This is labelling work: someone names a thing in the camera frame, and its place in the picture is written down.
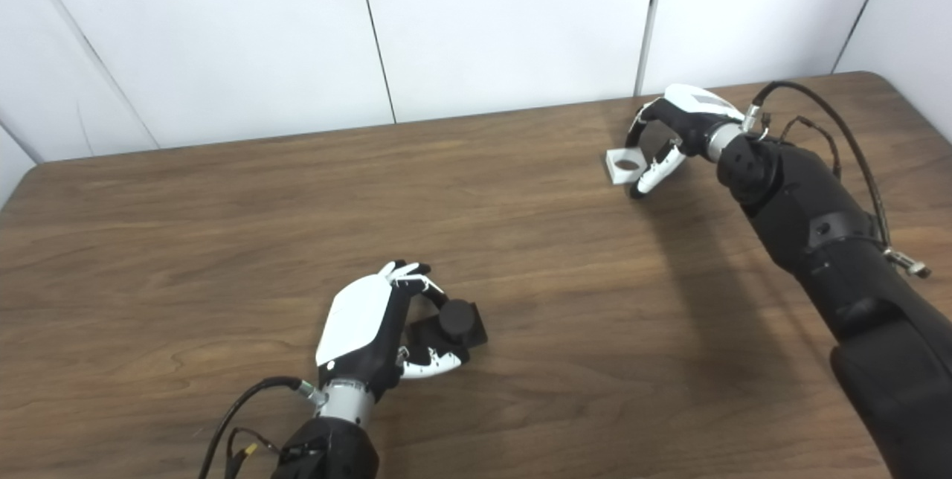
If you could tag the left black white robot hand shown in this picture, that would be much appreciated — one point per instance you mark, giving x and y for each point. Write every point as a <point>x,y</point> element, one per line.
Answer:
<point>357,323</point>

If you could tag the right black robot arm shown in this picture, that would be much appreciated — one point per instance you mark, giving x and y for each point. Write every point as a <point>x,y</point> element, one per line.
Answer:
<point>840,256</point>

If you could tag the white square piece with hole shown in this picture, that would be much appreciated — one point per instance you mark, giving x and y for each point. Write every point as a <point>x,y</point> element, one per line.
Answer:
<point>616,170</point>

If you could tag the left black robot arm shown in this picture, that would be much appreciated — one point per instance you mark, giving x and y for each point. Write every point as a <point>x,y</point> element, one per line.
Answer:
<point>331,442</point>

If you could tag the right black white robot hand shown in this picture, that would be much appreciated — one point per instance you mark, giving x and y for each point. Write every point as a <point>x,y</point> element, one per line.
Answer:
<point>692,122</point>

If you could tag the black peg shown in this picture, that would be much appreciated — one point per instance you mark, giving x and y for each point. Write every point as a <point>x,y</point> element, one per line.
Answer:
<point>457,326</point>

